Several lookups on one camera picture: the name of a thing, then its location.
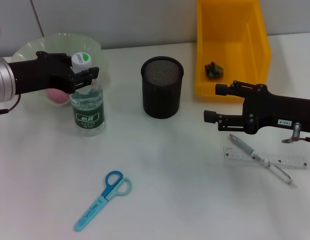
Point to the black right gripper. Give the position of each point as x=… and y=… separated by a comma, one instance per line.
x=282, y=110

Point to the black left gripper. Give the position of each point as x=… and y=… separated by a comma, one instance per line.
x=39, y=75

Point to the pink peach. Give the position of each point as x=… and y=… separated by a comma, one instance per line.
x=55, y=96

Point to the clear water bottle green label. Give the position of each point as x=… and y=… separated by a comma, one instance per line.
x=88, y=117

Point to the blue scissors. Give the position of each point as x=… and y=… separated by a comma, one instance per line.
x=94, y=210

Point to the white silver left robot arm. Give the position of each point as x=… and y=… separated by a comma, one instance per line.
x=3, y=80

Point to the pale green glass fruit plate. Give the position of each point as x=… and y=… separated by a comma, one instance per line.
x=59, y=42

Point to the silver white pen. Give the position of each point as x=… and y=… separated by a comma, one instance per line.
x=245, y=147

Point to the black mesh pen holder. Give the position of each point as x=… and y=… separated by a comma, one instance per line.
x=161, y=95

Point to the clear plastic ruler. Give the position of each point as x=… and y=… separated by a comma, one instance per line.
x=290, y=161

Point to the yellow plastic bin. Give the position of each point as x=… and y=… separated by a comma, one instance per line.
x=227, y=37

